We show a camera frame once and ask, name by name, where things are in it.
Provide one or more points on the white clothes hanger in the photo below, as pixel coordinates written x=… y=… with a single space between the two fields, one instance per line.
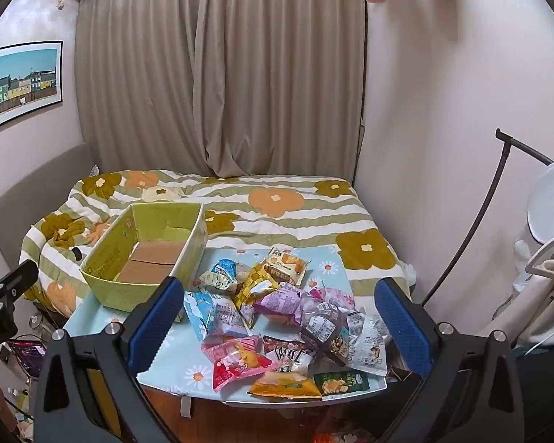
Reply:
x=542 y=251

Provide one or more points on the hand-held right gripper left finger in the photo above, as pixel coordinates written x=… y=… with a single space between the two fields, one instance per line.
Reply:
x=159 y=323

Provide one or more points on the green cardboard box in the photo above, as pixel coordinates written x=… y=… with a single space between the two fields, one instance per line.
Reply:
x=111 y=297

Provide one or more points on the dark brown snack packet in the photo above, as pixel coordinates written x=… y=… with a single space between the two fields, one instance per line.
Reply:
x=323 y=332

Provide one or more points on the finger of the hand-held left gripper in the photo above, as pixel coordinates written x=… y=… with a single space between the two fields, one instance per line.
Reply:
x=18 y=277

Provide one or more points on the floral striped blanket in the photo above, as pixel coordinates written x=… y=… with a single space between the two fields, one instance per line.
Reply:
x=267 y=203

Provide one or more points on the wall poster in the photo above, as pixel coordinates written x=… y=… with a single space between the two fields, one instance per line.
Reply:
x=23 y=83

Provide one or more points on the blue floral tablecloth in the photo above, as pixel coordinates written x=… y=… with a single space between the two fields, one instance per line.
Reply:
x=184 y=374

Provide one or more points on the orange floral cloth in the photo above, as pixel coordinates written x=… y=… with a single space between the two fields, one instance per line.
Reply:
x=332 y=433

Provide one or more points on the dark green snack packet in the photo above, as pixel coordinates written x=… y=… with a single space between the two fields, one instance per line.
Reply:
x=341 y=383

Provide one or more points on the small black object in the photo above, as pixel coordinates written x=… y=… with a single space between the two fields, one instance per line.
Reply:
x=76 y=254

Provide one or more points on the black white snack packet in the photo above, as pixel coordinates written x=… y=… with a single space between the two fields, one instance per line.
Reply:
x=288 y=357

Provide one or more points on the beige curtain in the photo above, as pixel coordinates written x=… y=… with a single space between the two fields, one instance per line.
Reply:
x=166 y=78

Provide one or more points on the person's left hand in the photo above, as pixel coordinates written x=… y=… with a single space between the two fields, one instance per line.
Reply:
x=2 y=401

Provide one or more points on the pale pink snack packet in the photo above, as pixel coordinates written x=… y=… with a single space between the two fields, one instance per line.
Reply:
x=334 y=295

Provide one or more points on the glass jar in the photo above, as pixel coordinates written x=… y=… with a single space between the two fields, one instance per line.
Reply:
x=37 y=323

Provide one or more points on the black metal clothes rack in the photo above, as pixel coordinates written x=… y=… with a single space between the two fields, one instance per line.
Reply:
x=526 y=149

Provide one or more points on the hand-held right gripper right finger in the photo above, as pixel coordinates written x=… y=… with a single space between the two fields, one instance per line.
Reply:
x=404 y=327

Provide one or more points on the clear silver snack packet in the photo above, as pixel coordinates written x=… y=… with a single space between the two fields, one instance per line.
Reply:
x=228 y=318

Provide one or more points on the purple snack packet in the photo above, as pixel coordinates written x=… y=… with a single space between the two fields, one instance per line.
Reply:
x=277 y=307

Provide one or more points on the cream garment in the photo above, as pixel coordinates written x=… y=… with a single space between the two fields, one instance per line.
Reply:
x=544 y=295

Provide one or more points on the light blue white snack packet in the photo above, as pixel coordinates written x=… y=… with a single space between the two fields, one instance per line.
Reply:
x=224 y=268

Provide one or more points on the colourful screen device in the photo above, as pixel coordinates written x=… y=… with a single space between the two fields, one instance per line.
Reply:
x=25 y=350

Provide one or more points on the grey headboard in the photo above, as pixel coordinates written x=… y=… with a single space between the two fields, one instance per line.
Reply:
x=27 y=194

